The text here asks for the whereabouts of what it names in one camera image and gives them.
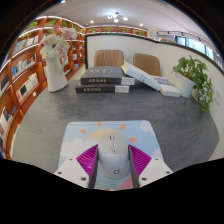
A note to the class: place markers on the thick white book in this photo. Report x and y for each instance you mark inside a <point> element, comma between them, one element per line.
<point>141,76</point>

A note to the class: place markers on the white wall socket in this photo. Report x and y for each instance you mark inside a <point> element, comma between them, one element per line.
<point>217,97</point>

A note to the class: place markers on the dark hardcover book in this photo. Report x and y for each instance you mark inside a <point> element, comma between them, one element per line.
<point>101,75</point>
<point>96,89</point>

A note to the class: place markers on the tan upholstered chair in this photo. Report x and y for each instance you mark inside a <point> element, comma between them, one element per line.
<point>148,63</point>
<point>108,58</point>

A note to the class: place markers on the pastel sun-print mouse pad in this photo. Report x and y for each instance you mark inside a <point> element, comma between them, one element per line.
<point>80,133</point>

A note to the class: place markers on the white vase with pink flowers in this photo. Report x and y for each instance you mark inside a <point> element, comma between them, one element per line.
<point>55,73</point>

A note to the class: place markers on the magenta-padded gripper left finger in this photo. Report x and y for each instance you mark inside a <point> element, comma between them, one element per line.
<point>71,171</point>

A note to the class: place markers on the green plant in white pot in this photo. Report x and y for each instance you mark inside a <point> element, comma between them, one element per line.
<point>195,76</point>

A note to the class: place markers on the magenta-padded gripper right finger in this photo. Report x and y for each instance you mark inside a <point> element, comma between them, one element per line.
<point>154,170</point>

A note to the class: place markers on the blue and white book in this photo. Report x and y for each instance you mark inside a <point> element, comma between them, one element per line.
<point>168,87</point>

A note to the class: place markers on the orange wooden bookshelf unit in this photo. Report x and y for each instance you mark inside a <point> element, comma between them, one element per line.
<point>23,66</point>

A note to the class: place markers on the ceiling light cluster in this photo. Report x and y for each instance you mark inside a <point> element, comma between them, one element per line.
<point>116,16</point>

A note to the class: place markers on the white computer mouse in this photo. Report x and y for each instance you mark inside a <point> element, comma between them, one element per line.
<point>113,155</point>

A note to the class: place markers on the window with curtains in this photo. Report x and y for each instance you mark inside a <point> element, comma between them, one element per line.
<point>196,45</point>

